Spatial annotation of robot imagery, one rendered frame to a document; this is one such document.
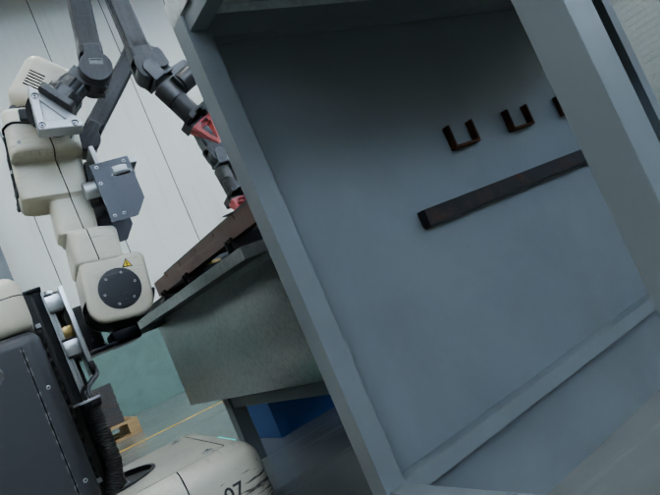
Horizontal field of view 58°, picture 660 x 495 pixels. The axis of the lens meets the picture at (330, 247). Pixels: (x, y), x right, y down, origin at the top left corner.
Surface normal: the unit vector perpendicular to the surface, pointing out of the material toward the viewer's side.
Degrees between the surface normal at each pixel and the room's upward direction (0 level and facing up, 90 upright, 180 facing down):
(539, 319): 90
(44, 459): 90
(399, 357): 90
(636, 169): 90
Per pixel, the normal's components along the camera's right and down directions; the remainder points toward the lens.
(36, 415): 0.41, -0.24
